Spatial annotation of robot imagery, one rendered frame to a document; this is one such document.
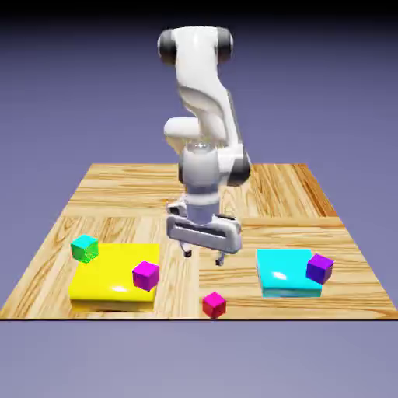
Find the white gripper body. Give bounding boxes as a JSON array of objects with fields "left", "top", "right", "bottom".
[{"left": 165, "top": 213, "right": 243, "bottom": 255}]

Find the small purple cube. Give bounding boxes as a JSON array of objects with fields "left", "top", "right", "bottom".
[{"left": 305, "top": 253, "right": 335, "bottom": 285}]

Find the large cyan box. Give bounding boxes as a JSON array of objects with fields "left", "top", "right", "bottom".
[{"left": 256, "top": 248, "right": 323, "bottom": 299}]

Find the small green cube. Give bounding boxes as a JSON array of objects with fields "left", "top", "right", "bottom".
[{"left": 70, "top": 234, "right": 100, "bottom": 264}]

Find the large yellow box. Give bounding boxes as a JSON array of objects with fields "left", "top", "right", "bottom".
[{"left": 68, "top": 243, "right": 160, "bottom": 312}]

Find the small magenta cube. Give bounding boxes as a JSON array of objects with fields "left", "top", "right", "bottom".
[{"left": 131, "top": 260, "right": 160, "bottom": 292}]

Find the small red cube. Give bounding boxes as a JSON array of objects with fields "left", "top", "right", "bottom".
[{"left": 201, "top": 291, "right": 227, "bottom": 319}]

